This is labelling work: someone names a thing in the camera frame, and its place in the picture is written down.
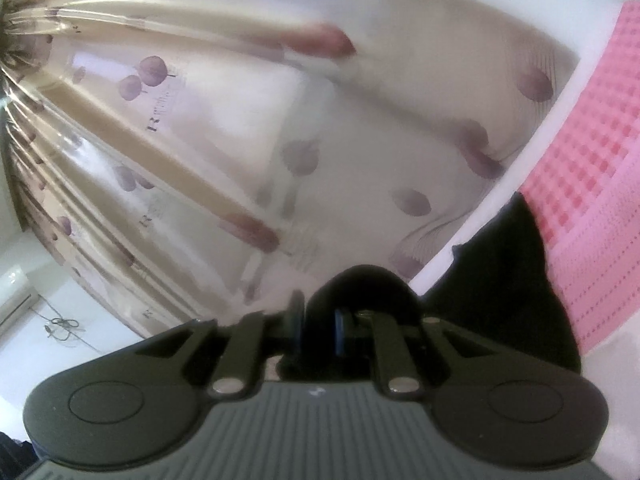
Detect white air conditioner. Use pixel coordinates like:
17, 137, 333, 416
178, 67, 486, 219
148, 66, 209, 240
0, 266, 41, 332

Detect beige floral curtain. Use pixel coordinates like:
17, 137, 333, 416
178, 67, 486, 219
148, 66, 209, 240
0, 0, 583, 342

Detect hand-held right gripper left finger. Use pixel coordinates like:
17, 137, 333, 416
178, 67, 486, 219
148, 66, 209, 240
132, 290, 307, 400

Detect black rose print shirt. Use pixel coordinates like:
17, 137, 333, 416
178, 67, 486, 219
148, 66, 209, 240
275, 192, 583, 382

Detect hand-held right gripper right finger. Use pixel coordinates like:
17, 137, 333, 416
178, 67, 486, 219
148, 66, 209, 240
334, 309, 506, 400

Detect thin wall cable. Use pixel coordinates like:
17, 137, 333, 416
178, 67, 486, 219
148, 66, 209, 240
42, 316, 85, 345

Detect pink bed sheet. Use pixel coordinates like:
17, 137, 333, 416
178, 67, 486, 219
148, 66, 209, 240
517, 2, 640, 352

